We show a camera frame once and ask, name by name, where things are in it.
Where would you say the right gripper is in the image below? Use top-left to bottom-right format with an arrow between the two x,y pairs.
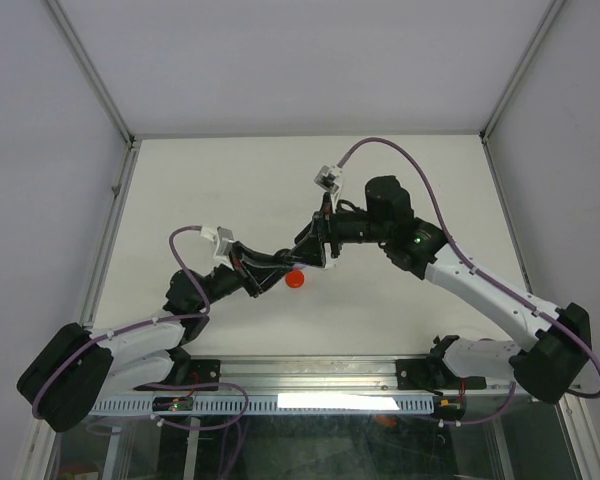
285,192 -> 391,268

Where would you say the aluminium mounting rail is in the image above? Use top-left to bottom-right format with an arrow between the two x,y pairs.
99,353 -> 531,399

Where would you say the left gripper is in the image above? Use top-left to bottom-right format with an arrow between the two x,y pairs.
195,241 -> 292,310

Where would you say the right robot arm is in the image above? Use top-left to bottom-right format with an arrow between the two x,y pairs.
290,167 -> 591,404

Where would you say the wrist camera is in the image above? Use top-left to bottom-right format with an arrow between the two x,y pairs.
314,165 -> 344,206
200,225 -> 235,267

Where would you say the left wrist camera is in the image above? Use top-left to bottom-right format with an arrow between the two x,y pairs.
200,225 -> 235,267

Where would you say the red earbud case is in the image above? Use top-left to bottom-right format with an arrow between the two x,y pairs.
285,270 -> 305,289

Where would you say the slotted cable duct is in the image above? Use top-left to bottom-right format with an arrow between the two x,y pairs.
91,393 -> 434,416

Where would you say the black earbud case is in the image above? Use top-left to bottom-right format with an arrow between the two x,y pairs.
275,249 -> 289,262

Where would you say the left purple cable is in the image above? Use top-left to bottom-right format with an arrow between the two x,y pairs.
32,225 -> 251,480

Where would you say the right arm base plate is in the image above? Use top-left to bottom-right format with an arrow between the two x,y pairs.
395,357 -> 487,395

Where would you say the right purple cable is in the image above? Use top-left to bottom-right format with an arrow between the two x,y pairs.
337,138 -> 600,429

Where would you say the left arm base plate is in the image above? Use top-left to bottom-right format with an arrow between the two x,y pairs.
134,358 -> 221,392

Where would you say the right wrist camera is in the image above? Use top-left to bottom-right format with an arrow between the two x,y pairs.
314,165 -> 344,206

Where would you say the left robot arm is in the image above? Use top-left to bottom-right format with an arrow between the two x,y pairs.
16,242 -> 304,433

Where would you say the purple cable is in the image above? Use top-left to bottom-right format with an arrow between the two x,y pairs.
32,225 -> 251,480
337,138 -> 600,429

